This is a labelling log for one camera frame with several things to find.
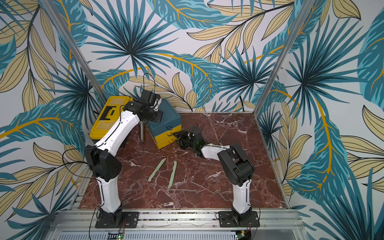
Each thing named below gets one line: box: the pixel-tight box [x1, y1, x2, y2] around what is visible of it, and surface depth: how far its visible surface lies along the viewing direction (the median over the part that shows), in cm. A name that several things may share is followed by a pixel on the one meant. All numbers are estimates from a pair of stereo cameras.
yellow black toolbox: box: [89, 96, 134, 141], surface depth 96 cm
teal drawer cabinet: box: [147, 98, 182, 137], surface depth 90 cm
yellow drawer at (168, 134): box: [154, 124, 182, 143], surface depth 94 cm
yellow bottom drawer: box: [157, 136, 179, 150], surface depth 97 cm
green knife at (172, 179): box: [168, 161, 177, 189], surface depth 90 cm
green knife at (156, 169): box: [148, 158, 167, 182], surface depth 92 cm
